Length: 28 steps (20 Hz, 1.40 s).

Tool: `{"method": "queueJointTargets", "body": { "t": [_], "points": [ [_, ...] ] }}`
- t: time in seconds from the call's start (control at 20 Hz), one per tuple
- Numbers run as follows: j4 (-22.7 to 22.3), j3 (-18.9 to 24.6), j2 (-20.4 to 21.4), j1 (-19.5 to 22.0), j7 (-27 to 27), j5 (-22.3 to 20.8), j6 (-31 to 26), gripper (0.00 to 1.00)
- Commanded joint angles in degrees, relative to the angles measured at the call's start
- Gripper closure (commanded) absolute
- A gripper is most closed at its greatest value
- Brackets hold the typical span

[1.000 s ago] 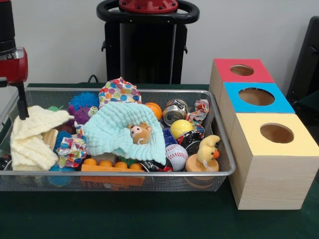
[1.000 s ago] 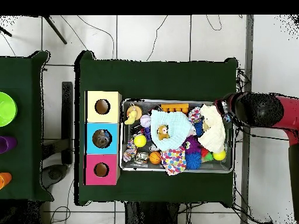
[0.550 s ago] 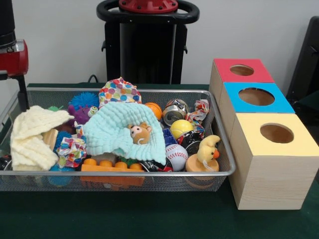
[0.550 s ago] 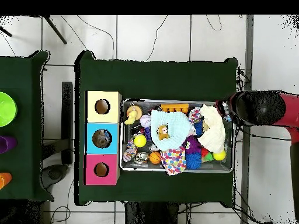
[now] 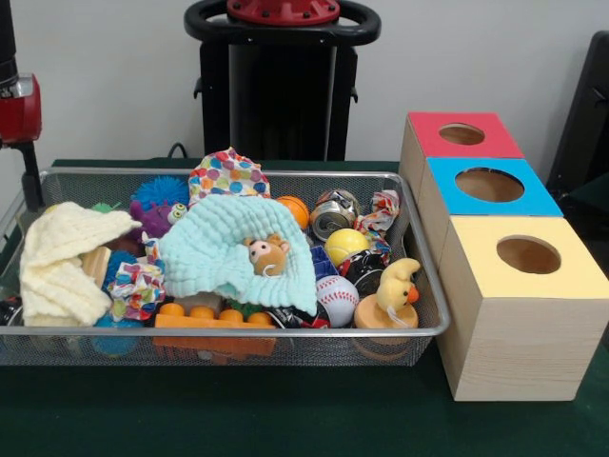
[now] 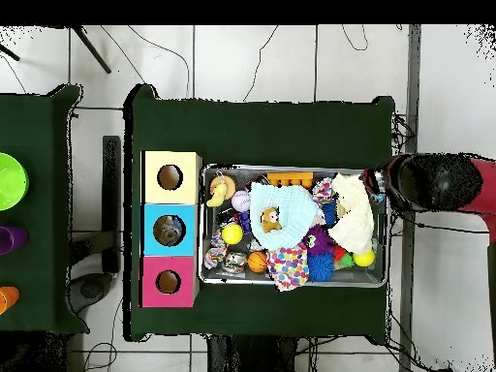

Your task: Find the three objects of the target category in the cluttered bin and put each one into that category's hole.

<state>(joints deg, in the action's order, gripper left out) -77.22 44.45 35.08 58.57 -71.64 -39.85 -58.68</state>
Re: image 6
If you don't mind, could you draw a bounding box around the cream knitted cloth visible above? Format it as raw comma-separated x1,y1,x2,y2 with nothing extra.
327,172,376,255

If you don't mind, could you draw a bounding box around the mint green cloth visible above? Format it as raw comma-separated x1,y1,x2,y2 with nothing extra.
248,181,321,251

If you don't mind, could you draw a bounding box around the silver mesh bin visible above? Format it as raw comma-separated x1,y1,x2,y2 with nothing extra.
198,164,389,289

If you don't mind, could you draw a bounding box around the wooden three-hole box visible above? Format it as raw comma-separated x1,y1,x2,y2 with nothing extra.
139,149,203,309

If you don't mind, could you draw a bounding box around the purple spiky monster toy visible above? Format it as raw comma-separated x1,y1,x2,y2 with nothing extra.
303,225,335,256

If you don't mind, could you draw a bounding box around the orange building brick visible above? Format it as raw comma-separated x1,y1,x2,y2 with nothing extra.
265,171,314,190

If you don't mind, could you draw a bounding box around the blue spiky ball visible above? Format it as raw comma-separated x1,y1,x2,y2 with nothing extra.
307,251,335,283

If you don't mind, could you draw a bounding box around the brown plush toy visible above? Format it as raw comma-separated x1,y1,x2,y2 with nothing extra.
260,206,282,233

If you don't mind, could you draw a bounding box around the polka dot cloth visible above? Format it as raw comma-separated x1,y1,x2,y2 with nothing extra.
266,241,310,292

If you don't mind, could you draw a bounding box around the dark green tablecloth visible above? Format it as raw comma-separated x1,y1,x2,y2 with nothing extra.
122,82,396,343
0,83,91,335

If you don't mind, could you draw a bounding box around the white toy baseball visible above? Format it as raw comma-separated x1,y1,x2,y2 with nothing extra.
231,190,252,213

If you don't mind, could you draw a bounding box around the yellow tennis ball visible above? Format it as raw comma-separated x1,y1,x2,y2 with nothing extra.
221,223,244,246

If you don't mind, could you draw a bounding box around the yellow plush duck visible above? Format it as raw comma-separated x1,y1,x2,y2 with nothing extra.
204,182,230,207

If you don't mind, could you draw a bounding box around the black panel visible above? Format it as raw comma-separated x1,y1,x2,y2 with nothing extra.
101,134,122,274

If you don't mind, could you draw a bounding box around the black tripod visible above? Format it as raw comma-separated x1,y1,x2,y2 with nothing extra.
0,24,112,75

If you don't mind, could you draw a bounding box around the lime green bowl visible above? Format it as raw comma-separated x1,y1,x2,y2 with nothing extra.
0,151,30,212

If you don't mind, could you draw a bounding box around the purple cup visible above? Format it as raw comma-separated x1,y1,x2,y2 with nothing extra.
0,225,30,256

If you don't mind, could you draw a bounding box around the orange cup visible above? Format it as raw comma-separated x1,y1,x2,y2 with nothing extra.
0,285,21,316

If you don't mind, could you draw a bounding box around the thin black floor cable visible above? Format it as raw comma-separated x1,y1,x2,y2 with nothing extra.
402,214,491,234

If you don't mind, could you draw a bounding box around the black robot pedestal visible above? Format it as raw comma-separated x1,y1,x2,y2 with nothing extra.
206,334,299,372

